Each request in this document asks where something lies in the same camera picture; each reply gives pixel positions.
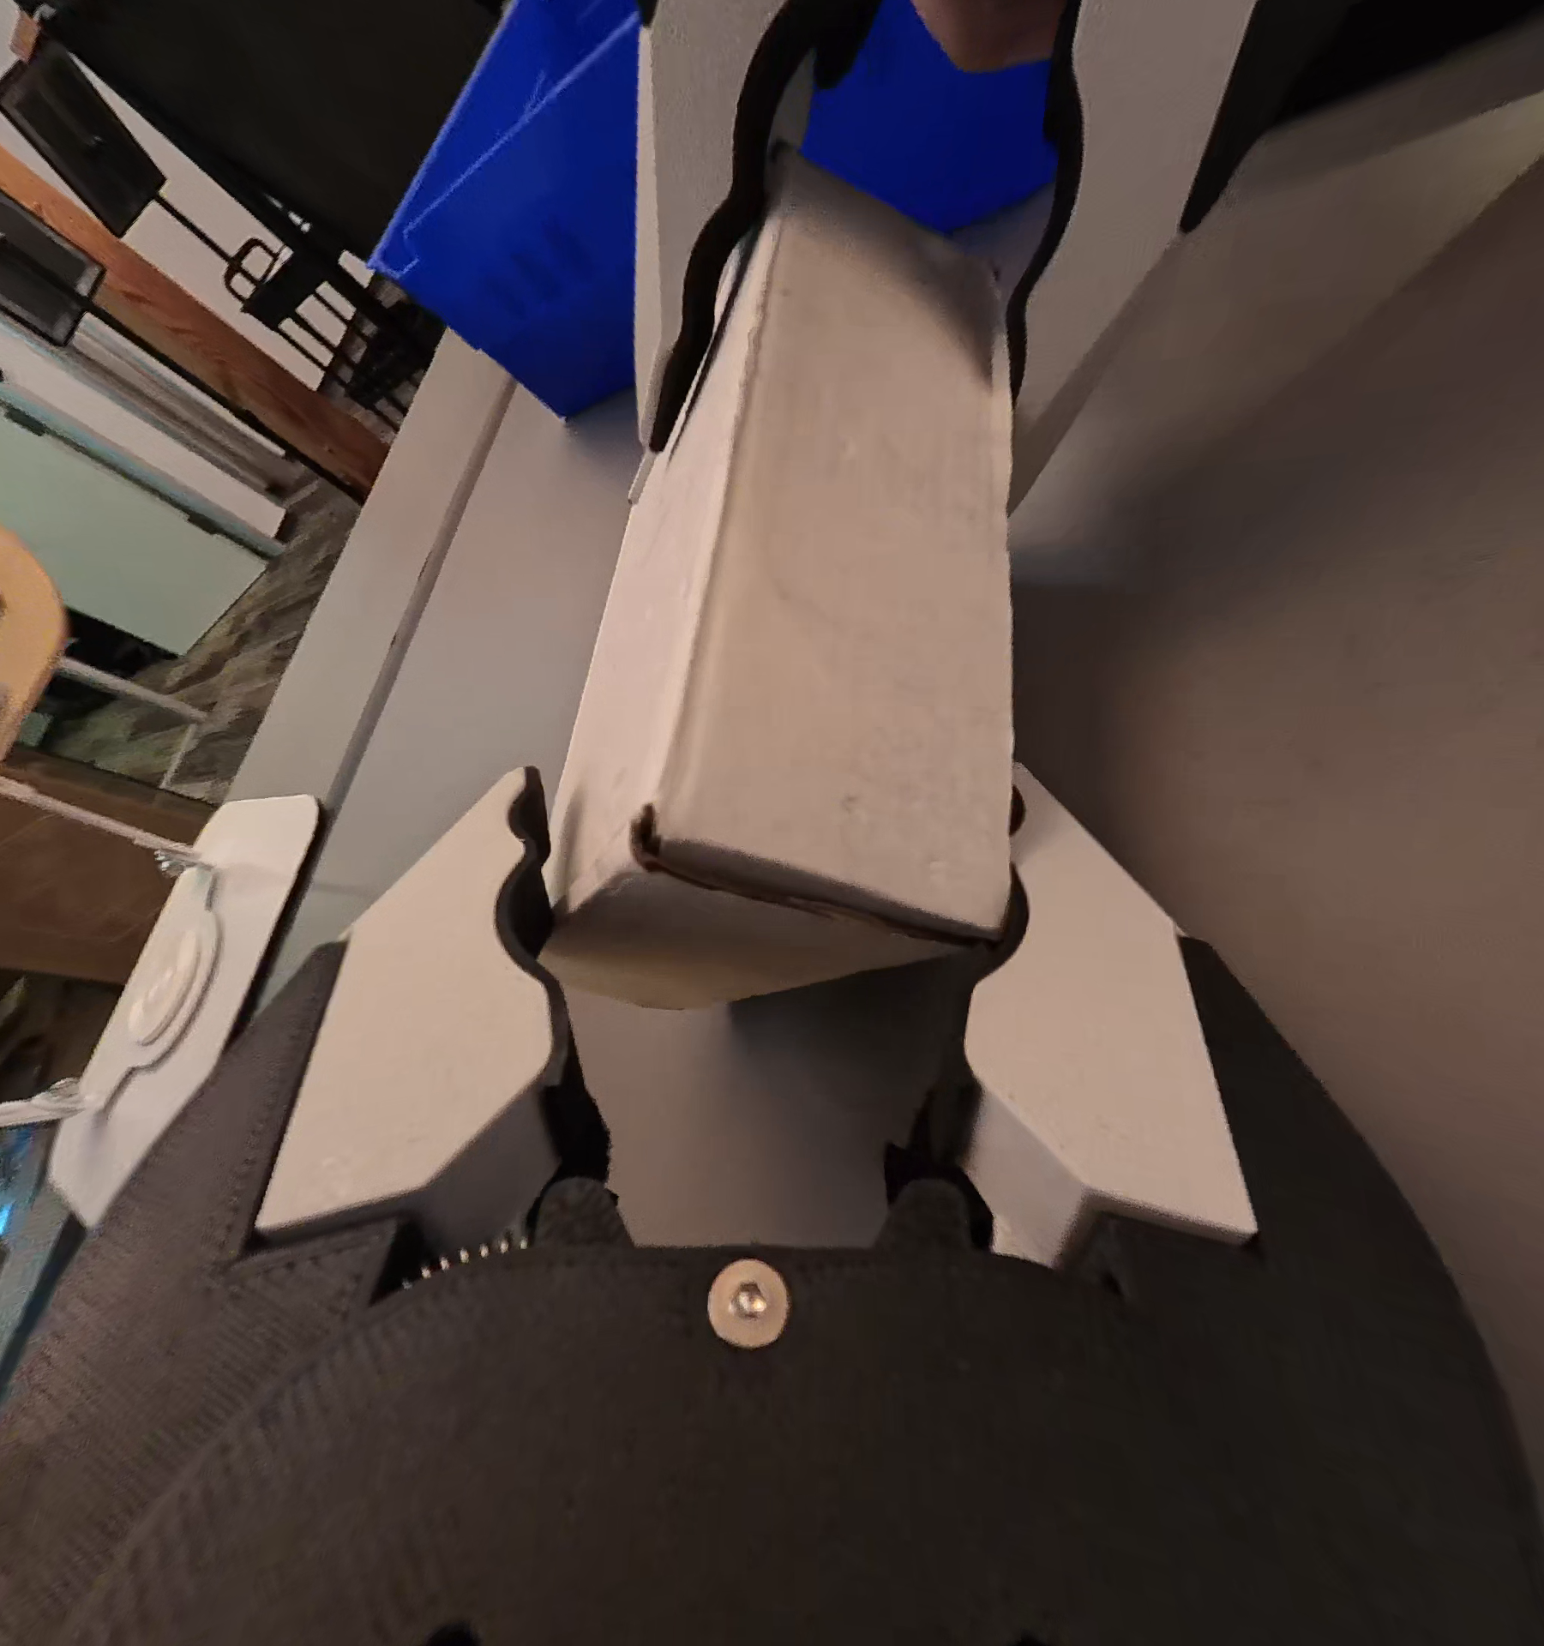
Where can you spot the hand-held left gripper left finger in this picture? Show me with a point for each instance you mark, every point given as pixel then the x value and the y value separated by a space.
pixel 425 1056

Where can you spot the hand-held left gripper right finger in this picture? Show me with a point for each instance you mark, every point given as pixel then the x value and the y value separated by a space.
pixel 1107 1056

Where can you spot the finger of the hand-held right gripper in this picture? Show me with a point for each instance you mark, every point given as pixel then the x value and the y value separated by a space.
pixel 695 129
pixel 1146 117

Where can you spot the blue plastic bin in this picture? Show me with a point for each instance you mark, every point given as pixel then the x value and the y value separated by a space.
pixel 528 233

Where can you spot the white cardboard box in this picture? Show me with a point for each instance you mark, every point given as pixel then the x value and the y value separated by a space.
pixel 836 618

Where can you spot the person's right hand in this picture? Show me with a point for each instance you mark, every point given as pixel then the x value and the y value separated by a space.
pixel 991 33

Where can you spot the brown wooden table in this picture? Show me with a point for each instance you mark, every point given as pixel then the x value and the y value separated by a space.
pixel 205 349

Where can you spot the black rectangular panel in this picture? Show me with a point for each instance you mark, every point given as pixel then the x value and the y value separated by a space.
pixel 77 129

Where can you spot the white cabinet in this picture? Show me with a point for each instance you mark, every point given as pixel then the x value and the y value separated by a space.
pixel 77 502

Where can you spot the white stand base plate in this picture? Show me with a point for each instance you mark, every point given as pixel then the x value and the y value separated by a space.
pixel 193 977

